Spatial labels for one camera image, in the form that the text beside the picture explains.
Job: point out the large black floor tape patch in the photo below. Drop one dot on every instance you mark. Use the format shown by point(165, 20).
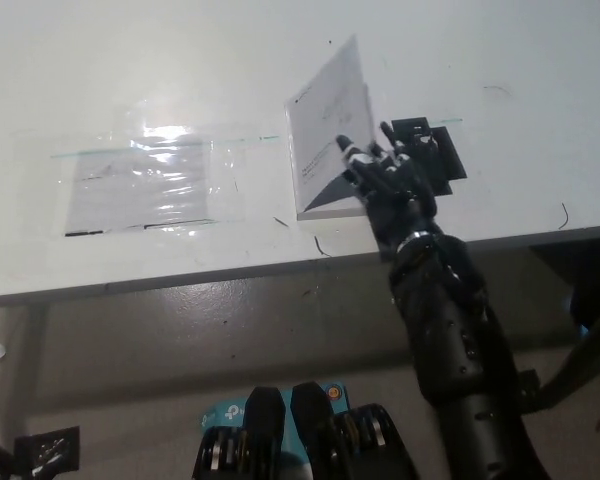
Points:
point(529, 387)

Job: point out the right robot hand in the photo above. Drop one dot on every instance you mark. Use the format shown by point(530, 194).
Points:
point(395, 200)

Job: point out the small black floor tape patch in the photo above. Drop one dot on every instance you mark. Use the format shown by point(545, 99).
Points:
point(47, 450)

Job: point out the robot torso block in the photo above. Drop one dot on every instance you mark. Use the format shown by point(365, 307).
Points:
point(240, 440)
point(360, 440)

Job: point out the dark desk underframe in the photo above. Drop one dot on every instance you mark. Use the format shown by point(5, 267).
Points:
point(595, 280)

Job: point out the robot left torso block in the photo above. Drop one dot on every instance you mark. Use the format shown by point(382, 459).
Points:
point(240, 440)

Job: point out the black marker patch on desk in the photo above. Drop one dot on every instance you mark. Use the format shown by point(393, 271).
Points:
point(452, 157)

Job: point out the black slanted leg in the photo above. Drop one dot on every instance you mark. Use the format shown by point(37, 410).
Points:
point(570, 370)

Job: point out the white grey paperback book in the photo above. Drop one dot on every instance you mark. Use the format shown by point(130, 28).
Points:
point(325, 110)

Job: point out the robot right torso block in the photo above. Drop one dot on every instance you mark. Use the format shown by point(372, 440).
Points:
point(360, 440)

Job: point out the clear plastic zip bag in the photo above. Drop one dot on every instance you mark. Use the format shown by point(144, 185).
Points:
point(140, 190)

